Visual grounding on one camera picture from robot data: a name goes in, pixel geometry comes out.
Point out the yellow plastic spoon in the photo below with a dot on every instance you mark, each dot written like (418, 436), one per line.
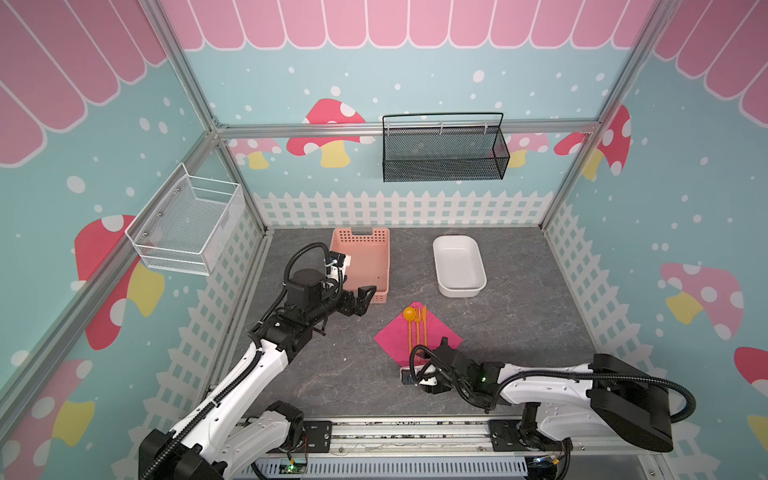
(408, 315)

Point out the pink perforated plastic basket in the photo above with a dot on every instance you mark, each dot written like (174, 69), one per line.
(369, 251)

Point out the black wire mesh wall basket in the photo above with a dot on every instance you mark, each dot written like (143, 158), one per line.
(453, 146)

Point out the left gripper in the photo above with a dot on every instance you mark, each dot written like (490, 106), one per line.
(362, 301)

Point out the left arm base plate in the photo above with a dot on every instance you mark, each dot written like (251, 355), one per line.
(310, 437)

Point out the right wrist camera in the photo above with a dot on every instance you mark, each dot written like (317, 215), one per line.
(418, 377)

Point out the white oval plastic tub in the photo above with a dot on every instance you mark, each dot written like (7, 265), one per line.
(459, 267)

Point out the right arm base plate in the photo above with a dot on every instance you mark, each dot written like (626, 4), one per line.
(509, 435)

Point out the magenta paper napkin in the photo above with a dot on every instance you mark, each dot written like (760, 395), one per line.
(393, 338)

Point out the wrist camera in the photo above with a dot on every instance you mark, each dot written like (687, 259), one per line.
(418, 377)
(336, 266)

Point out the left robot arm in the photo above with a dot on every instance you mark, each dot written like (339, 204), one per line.
(301, 309)

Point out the white wire mesh wall basket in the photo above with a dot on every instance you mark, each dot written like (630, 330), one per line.
(187, 224)

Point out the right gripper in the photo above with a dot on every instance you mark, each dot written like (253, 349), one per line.
(437, 366)

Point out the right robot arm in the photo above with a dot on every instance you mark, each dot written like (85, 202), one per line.
(605, 396)

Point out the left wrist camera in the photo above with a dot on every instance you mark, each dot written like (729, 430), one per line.
(336, 266)

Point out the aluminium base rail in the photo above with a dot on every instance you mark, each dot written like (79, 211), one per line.
(354, 437)

